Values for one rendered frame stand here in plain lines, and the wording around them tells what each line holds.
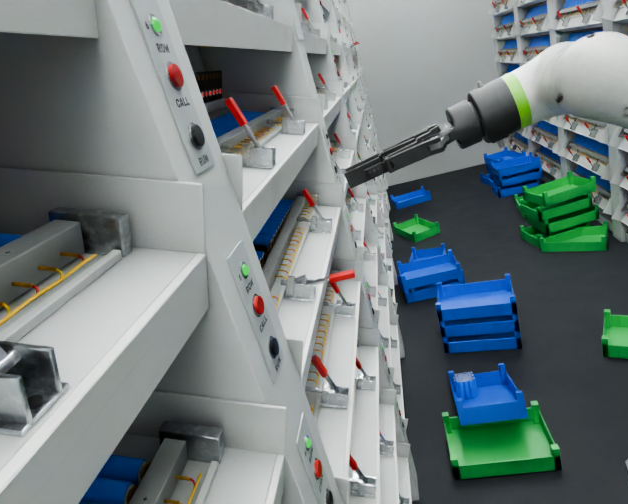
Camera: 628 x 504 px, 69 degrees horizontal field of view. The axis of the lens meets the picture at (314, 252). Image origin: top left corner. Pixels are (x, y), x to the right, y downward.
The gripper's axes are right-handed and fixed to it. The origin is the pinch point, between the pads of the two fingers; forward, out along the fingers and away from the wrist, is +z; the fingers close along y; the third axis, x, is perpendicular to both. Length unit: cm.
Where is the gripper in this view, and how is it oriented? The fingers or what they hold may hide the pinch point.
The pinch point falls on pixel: (364, 170)
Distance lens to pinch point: 84.8
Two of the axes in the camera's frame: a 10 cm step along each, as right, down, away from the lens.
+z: -8.8, 3.7, 2.8
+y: 1.2, -3.9, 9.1
